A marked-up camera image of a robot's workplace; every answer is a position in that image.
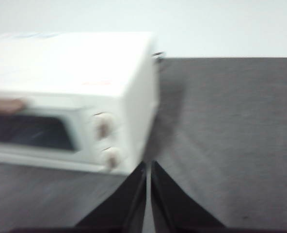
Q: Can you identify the cream oven knob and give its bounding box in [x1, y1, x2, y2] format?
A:
[101, 147, 123, 170]
[91, 113, 117, 142]

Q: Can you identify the oven door with beige handle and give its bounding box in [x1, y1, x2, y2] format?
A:
[0, 96, 92, 168]

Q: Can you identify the cream Toshiba toaster oven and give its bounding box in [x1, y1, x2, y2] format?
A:
[0, 31, 164, 176]

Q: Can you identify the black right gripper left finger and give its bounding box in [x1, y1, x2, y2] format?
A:
[72, 161, 148, 229]

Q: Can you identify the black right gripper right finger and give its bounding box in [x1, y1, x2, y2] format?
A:
[150, 160, 223, 229]

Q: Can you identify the black oven power cord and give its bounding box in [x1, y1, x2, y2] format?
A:
[152, 50, 165, 63]

